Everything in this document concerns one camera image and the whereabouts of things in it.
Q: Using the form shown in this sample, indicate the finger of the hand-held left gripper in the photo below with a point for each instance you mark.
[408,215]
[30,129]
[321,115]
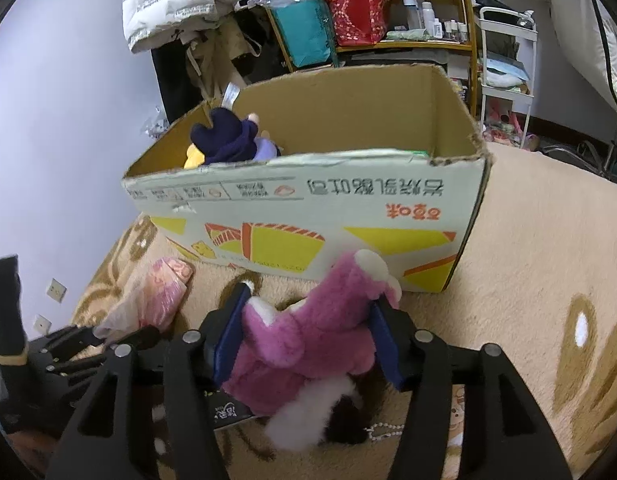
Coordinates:
[123,347]
[68,340]

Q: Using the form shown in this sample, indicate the wall socket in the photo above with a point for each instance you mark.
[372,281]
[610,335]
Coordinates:
[41,324]
[56,290]

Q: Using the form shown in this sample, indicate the red gift bag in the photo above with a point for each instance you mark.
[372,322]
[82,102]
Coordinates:
[358,15]

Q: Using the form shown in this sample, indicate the white trolley cart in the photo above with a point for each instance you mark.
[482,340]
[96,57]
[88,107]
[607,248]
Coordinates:
[531,60]

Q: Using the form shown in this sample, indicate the wooden shelf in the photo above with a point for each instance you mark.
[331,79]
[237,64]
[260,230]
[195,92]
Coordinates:
[413,47]

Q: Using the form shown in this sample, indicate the pink packet in plastic bag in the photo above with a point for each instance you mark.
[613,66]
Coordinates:
[161,285]

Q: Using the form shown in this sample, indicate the white puffer jacket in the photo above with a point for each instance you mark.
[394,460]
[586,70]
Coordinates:
[163,0]

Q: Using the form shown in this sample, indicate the beige patterned blanket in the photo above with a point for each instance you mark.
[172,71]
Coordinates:
[528,270]

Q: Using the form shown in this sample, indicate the black chair base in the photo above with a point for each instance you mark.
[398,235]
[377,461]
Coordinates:
[588,160]

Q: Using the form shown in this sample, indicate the row of cosmetic bottles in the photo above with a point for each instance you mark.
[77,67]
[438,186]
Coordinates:
[433,17]

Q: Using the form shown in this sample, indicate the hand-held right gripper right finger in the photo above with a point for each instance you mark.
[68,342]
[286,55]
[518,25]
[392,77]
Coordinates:
[388,345]

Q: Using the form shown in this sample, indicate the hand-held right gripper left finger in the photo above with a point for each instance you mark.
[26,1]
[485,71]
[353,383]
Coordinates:
[228,340]

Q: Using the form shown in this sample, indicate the plastic bag of toys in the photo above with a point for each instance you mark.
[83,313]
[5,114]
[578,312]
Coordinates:
[156,125]

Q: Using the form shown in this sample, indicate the yellow plush toy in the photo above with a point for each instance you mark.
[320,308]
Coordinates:
[193,157]

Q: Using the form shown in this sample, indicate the green pouch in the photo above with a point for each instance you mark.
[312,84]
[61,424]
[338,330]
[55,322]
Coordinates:
[408,35]

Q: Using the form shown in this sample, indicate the teal bag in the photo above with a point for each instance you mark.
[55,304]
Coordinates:
[303,30]

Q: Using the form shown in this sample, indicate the black hanging bag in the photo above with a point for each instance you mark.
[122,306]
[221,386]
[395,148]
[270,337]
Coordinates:
[251,35]

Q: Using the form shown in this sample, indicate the pink plush toy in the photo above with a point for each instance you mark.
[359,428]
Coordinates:
[298,340]

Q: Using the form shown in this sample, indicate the printed cardboard box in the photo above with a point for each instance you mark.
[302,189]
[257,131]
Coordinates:
[338,200]

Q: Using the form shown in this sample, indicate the dark purple plush toy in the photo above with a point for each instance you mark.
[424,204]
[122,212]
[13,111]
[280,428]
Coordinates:
[228,135]

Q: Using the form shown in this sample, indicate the black packet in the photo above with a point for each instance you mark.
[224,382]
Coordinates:
[228,410]

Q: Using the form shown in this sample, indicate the beige trench coat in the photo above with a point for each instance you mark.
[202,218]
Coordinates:
[218,55]

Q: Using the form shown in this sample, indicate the black coat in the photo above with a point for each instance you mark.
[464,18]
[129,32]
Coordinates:
[173,80]

